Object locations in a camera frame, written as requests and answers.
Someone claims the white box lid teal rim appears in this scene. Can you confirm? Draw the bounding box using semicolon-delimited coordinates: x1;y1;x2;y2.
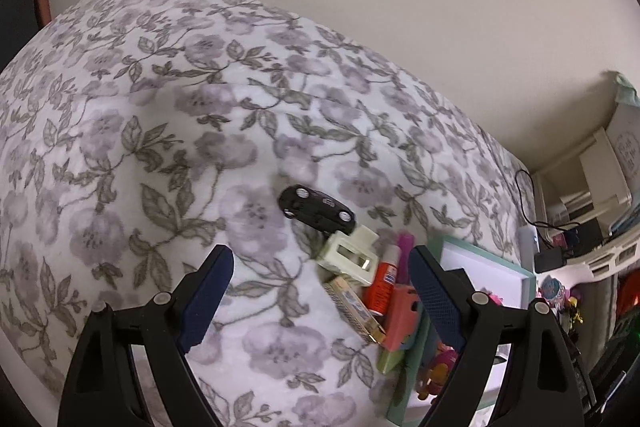
386;235;535;426

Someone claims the pink dog toy figure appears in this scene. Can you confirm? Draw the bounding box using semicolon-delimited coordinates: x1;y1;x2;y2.
418;341;458;401

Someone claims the green highlighter block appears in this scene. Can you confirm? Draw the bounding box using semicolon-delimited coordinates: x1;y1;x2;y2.
376;348;406;375

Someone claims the salmon pink eraser box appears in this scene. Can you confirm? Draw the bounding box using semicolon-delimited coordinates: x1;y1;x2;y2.
382;285;422;352

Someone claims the black power adapter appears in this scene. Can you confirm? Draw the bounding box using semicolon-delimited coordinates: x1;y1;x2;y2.
534;246;567;274

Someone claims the colourful metal wristwatch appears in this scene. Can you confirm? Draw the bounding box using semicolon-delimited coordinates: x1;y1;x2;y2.
538;275;567;310

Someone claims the cream hair claw clip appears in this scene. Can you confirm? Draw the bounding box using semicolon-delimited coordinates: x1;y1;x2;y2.
316;225;378;287

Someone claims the black cable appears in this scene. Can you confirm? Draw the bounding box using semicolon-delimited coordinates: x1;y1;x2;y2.
513;168;554;233

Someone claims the white printed booklet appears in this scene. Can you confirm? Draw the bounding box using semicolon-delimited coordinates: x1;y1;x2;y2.
606;104;640;193

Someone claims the white shelf unit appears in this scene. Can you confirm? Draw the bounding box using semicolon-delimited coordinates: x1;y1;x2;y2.
533;128;631;233

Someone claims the floral grey white blanket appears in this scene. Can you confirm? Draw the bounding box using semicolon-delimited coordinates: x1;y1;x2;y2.
1;0;534;426

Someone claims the white plastic basket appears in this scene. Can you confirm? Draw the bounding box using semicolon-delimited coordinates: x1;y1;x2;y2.
566;206;639;284

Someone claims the red white glue tube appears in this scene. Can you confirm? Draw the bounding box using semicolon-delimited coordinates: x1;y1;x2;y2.
363;245;401;317

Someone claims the white power strip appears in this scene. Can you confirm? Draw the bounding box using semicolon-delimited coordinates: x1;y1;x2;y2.
516;225;540;273

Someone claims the silver gold harmonica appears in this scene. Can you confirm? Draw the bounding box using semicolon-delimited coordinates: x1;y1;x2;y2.
323;277;386;345

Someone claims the black toy car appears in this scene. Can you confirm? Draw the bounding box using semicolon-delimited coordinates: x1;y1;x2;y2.
278;184;356;237

